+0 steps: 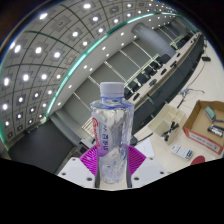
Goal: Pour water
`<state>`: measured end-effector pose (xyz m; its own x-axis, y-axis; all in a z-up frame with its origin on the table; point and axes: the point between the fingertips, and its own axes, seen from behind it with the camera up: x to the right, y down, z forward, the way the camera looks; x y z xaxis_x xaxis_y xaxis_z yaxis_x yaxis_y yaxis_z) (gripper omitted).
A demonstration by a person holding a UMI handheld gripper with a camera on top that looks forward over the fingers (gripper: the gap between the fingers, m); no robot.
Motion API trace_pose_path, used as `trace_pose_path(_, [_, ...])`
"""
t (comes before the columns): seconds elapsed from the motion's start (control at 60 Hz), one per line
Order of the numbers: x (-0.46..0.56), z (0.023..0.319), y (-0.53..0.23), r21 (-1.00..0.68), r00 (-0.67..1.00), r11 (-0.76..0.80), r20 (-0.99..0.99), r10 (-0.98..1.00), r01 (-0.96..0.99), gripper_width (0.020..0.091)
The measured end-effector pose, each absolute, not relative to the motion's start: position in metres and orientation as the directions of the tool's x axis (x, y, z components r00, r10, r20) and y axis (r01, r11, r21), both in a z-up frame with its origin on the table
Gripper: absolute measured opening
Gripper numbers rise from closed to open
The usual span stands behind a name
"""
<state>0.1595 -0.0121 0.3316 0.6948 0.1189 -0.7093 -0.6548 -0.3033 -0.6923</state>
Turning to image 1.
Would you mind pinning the long curved conference desk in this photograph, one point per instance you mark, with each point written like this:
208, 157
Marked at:
160, 80

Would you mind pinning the group of ceiling lights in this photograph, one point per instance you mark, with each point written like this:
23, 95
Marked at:
38, 50

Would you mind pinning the black marker pen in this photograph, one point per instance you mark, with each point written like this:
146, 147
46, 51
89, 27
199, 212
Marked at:
220, 120
216, 130

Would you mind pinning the black desk microphone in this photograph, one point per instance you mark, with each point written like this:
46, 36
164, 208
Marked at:
206, 58

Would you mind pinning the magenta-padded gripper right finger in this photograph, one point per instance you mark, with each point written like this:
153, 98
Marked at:
136, 158

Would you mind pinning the row of black office chairs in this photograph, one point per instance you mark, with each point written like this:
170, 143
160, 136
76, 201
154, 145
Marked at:
143, 79

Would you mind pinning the green board eraser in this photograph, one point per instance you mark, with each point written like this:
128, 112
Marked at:
210, 113

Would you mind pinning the open brown box red side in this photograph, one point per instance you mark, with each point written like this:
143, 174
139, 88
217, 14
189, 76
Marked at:
200, 131

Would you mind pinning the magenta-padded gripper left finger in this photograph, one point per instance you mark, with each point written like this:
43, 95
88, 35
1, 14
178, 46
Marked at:
87, 160

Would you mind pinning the clear plastic water bottle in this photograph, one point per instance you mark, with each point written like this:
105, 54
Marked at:
111, 133

